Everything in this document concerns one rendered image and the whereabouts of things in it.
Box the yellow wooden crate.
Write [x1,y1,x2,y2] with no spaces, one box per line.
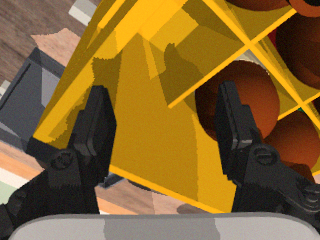
[33,0,320,213]

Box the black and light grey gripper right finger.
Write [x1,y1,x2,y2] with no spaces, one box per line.
[214,80,320,234]

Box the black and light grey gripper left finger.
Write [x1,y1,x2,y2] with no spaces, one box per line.
[0,85,117,240]

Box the dark grey rectangular tray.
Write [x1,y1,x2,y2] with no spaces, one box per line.
[0,47,127,190]

